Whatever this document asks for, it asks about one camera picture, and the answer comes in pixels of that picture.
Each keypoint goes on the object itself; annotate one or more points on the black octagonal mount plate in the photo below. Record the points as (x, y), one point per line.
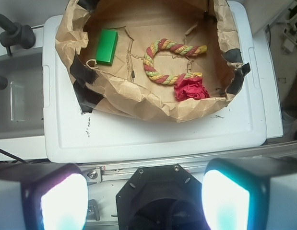
(161, 198)

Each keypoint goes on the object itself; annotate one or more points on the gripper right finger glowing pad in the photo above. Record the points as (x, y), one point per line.
(258, 193)

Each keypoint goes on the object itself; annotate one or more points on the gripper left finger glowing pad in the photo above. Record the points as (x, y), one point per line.
(42, 196)

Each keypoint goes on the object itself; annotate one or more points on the red crumpled cloth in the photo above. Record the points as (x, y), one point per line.
(190, 88)

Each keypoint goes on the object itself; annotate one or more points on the grey sink basin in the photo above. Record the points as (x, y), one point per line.
(21, 102)

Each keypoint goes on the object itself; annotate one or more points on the aluminium extrusion rail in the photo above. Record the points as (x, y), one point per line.
(196, 163)

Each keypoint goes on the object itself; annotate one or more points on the green rectangular block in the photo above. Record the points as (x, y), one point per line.
(106, 47)

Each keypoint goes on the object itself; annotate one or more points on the white plastic cooler lid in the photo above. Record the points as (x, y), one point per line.
(73, 136)

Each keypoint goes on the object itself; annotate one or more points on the multicolour twisted rope toy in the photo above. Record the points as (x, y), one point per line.
(180, 49)

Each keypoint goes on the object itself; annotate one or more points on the brown crumpled paper bag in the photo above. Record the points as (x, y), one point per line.
(123, 88)

